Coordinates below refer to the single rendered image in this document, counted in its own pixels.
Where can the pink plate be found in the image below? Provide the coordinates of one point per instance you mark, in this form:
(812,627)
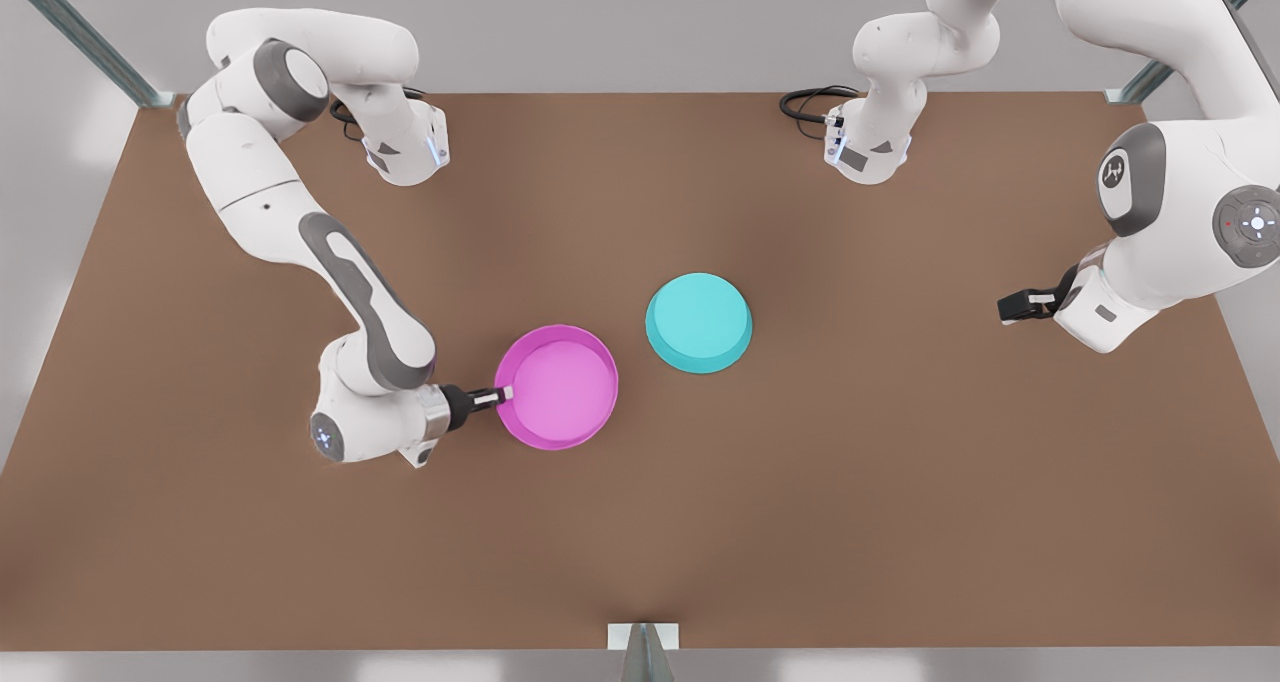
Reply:
(558,387)

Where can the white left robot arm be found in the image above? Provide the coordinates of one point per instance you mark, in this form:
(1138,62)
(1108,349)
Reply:
(1180,212)

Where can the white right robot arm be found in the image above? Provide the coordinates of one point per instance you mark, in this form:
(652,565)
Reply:
(255,187)

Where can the blue plate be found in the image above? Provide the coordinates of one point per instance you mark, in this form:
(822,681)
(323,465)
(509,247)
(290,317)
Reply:
(698,320)

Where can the silver frame post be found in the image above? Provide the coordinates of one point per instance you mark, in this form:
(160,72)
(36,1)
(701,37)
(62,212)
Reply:
(1190,32)
(75,30)
(643,652)

